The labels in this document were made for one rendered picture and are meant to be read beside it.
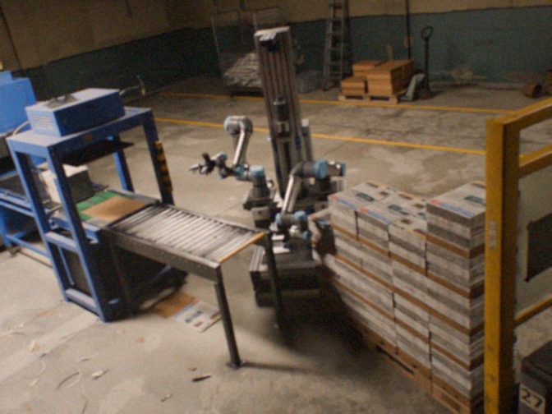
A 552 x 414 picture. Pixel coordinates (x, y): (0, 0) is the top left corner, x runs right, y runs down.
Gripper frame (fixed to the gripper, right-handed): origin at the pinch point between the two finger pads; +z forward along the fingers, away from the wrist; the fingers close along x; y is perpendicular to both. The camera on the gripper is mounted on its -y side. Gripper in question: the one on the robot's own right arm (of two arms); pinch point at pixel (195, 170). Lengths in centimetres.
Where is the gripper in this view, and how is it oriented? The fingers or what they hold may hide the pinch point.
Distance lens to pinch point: 399.6
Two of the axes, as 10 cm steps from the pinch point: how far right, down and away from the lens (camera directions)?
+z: -5.1, 4.2, -7.5
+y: 0.3, 8.8, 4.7
